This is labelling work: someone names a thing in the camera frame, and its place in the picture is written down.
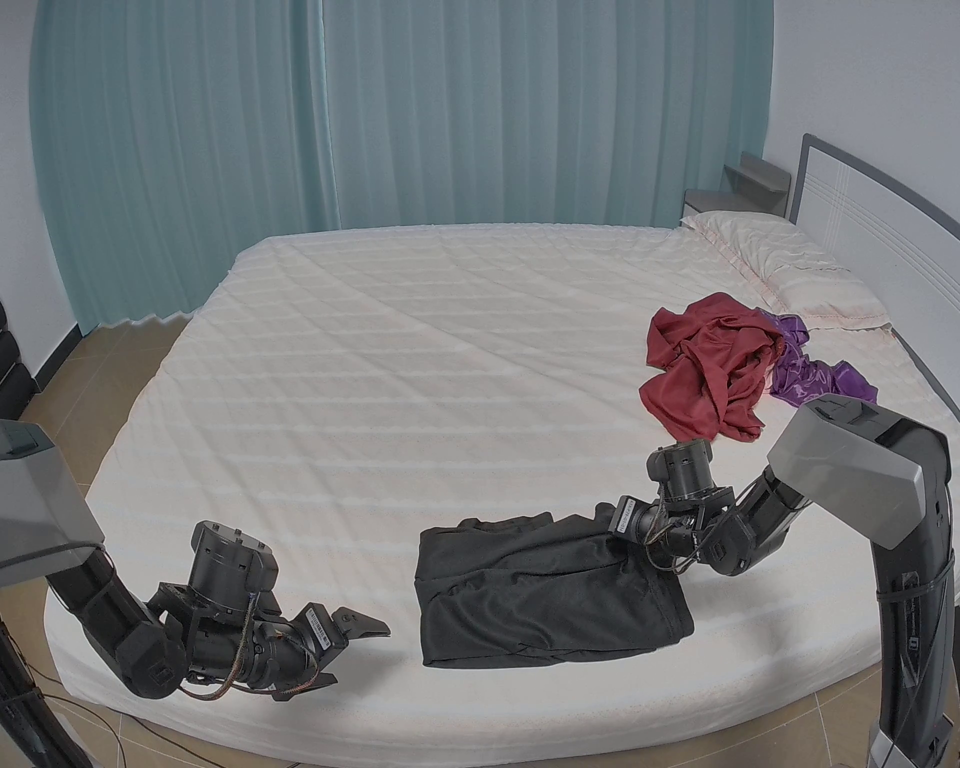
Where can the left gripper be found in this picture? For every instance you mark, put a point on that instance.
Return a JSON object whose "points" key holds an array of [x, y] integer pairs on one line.
{"points": [[300, 645]]}

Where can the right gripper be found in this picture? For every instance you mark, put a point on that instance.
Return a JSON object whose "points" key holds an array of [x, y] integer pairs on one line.
{"points": [[637, 525]]}

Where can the black T-shirt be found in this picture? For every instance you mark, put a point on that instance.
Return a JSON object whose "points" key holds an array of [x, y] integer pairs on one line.
{"points": [[540, 592]]}

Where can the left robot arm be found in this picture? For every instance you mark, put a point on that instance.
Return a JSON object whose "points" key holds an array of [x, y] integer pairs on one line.
{"points": [[112, 622]]}

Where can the dark red garment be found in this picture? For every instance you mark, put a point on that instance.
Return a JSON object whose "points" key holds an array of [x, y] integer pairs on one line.
{"points": [[690, 390]]}

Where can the purple garment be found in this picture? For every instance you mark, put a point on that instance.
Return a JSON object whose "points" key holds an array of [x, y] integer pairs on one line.
{"points": [[817, 382]]}

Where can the bed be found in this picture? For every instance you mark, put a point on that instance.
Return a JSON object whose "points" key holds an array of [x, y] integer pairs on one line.
{"points": [[412, 375]]}

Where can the cream pillow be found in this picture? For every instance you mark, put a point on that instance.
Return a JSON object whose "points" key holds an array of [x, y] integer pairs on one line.
{"points": [[787, 266]]}

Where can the grey bedside table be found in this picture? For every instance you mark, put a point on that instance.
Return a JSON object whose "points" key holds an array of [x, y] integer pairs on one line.
{"points": [[739, 199]]}

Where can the dark grey low cabinet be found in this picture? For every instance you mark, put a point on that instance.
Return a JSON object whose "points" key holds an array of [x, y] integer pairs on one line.
{"points": [[15, 360]]}

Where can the blue-green curtain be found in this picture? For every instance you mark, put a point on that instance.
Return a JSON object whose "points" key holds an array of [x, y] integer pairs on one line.
{"points": [[375, 112]]}

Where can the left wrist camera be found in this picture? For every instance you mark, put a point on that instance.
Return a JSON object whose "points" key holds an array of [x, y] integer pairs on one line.
{"points": [[304, 688]]}

